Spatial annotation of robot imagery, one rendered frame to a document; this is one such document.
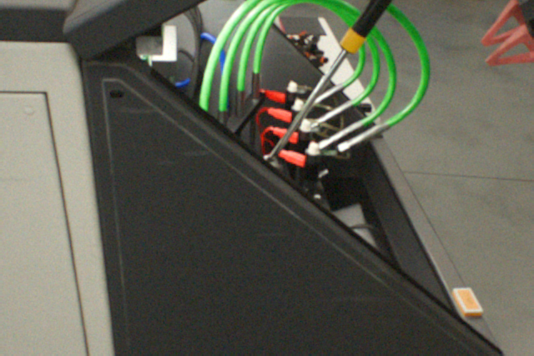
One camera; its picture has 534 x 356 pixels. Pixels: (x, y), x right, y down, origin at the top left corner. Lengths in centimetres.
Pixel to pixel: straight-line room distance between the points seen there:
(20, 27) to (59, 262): 27
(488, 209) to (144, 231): 245
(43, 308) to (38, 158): 21
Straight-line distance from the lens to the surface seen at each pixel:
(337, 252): 69
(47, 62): 54
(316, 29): 193
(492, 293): 253
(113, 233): 65
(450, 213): 285
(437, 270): 110
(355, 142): 102
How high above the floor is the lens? 167
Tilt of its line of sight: 34 degrees down
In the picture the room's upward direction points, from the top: 5 degrees clockwise
